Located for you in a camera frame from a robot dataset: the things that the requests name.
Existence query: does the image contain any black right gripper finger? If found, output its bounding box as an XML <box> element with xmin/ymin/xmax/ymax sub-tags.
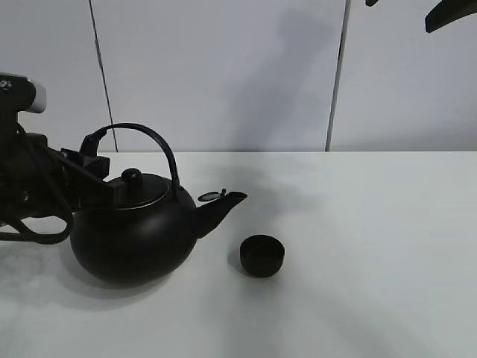
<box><xmin>365</xmin><ymin>0</ymin><xmax>378</xmax><ymax>7</ymax></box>
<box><xmin>425</xmin><ymin>0</ymin><xmax>476</xmax><ymax>34</ymax></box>

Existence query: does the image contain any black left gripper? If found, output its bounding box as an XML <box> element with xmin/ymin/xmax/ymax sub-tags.
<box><xmin>1</xmin><ymin>72</ymin><xmax>127</xmax><ymax>224</ymax></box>

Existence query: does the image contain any black round teapot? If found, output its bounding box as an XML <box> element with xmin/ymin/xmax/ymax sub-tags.
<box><xmin>69</xmin><ymin>123</ymin><xmax>247</xmax><ymax>286</ymax></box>

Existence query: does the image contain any small black teacup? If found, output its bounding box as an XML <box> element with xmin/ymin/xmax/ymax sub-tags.
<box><xmin>239</xmin><ymin>234</ymin><xmax>285</xmax><ymax>278</ymax></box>

